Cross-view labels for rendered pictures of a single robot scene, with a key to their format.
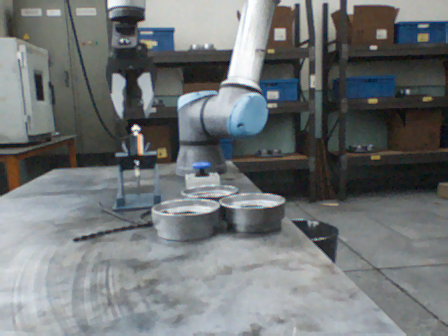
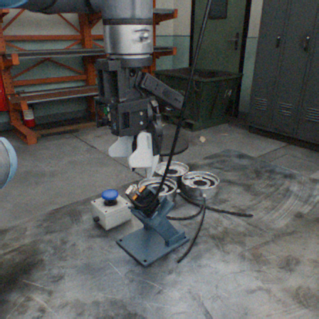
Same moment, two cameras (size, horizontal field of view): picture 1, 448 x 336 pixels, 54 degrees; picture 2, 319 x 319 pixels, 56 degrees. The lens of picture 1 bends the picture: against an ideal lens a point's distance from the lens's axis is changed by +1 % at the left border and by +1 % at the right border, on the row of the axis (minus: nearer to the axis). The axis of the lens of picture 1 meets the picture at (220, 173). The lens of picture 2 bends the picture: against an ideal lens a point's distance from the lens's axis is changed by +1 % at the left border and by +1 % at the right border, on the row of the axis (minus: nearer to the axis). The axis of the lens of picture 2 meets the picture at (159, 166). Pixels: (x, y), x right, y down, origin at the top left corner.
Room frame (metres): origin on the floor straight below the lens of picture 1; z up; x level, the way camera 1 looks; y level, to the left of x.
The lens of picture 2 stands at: (1.16, 0.62, 1.22)
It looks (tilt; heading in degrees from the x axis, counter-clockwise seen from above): 25 degrees down; 237
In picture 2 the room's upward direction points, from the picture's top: straight up
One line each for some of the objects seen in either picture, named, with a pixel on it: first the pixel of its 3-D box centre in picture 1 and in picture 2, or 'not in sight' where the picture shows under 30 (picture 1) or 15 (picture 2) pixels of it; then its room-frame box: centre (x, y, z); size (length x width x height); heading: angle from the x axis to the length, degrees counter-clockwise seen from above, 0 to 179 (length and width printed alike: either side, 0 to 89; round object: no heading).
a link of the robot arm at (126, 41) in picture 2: (125, 2); (129, 42); (0.93, 0.18, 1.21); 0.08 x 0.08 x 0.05
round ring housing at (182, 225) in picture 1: (186, 219); (199, 185); (0.66, 0.06, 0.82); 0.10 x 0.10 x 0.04
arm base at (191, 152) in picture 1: (200, 156); not in sight; (1.27, 0.06, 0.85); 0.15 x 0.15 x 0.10
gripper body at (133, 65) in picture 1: (129, 44); (127, 95); (0.94, 0.18, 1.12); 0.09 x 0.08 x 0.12; 9
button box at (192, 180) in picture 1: (202, 184); (109, 210); (0.93, 0.04, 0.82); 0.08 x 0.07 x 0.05; 5
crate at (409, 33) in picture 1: (413, 35); not in sight; (4.60, -2.00, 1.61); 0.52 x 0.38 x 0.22; 98
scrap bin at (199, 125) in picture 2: not in sight; (194, 97); (-1.54, -2.64, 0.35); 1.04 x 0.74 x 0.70; 95
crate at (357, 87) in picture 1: (362, 88); not in sight; (4.55, -1.48, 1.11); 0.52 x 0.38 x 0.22; 95
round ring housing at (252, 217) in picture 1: (252, 212); (171, 174); (0.68, -0.05, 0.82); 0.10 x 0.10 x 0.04
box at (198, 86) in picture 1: (201, 85); not in sight; (4.38, 0.15, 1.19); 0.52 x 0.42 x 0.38; 95
